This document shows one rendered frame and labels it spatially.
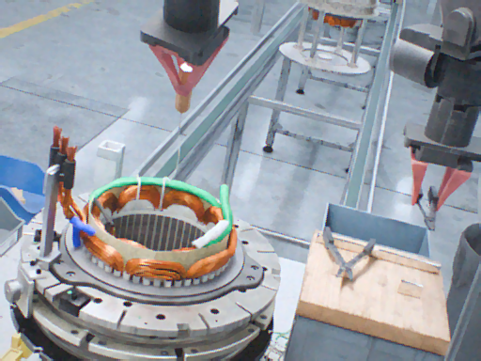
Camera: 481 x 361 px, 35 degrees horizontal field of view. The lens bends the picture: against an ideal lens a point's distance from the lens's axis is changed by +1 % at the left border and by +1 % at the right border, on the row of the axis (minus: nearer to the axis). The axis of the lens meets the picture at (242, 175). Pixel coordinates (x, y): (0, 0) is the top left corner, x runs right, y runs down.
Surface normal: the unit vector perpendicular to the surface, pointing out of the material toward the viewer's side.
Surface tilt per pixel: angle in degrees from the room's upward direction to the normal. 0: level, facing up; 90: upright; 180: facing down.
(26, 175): 87
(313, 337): 90
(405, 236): 90
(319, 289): 0
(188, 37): 22
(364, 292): 0
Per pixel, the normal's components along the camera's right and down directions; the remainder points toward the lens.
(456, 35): -0.77, 0.27
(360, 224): -0.18, 0.38
